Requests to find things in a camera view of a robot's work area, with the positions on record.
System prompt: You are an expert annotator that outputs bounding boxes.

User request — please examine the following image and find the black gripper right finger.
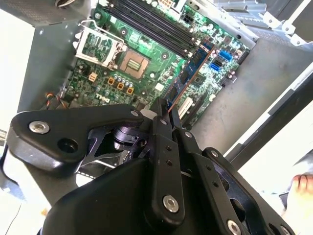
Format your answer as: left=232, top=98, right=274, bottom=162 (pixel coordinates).
left=170, top=109, right=295, bottom=235

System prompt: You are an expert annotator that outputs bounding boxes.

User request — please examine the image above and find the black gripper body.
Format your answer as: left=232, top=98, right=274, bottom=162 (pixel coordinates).
left=41, top=122, right=227, bottom=235

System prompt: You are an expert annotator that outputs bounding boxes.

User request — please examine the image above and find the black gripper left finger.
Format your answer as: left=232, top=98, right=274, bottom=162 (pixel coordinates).
left=10, top=97, right=186, bottom=221

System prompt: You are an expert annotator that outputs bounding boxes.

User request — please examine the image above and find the blue RAM stick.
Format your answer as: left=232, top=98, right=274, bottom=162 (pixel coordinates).
left=165, top=43, right=216, bottom=108

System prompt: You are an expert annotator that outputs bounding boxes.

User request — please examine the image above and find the person's bare hand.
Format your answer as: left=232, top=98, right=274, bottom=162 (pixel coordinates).
left=291, top=173, right=313, bottom=194

